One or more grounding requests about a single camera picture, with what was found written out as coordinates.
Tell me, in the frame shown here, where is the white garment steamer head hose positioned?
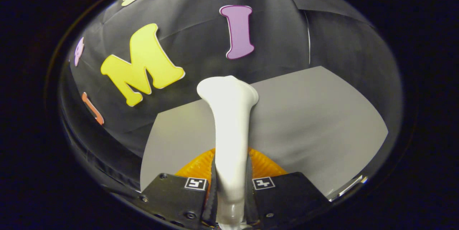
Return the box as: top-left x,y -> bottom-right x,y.
197,75 -> 259,230

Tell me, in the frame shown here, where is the thin white cord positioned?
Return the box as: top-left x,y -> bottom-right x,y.
304,10 -> 312,64

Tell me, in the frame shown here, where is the grey cabinet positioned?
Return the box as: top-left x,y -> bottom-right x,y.
139,66 -> 389,202

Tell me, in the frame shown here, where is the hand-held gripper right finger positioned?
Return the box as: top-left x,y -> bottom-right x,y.
245,148 -> 332,225

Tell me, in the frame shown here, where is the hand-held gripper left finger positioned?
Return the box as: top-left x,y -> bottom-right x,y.
140,148 -> 218,229

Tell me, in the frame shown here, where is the black backdrop cloth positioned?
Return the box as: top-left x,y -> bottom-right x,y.
59,0 -> 403,187

